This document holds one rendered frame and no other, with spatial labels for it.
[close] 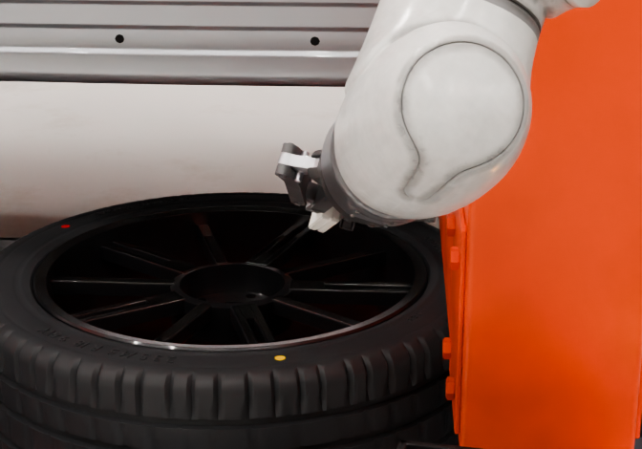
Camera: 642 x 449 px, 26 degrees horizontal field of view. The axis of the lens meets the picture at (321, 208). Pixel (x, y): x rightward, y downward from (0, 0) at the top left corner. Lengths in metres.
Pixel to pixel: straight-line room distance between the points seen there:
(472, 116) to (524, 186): 0.45
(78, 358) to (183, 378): 0.13
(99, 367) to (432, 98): 0.85
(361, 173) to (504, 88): 0.11
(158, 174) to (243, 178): 0.24
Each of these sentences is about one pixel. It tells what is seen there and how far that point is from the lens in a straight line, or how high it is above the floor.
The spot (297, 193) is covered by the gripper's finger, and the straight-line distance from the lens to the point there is 1.07.
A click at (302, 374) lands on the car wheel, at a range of 1.52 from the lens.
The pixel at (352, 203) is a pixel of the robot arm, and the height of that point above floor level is 0.86.
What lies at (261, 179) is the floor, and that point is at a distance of 3.84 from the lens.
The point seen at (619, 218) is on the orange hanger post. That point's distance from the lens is 1.23.
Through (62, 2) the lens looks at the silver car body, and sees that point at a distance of 1.74.
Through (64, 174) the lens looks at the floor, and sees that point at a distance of 3.94.
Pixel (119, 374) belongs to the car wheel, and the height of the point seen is 0.50.
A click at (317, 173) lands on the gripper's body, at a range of 1.00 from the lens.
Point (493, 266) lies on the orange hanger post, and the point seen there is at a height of 0.71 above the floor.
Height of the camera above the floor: 1.15
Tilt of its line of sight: 19 degrees down
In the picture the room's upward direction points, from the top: straight up
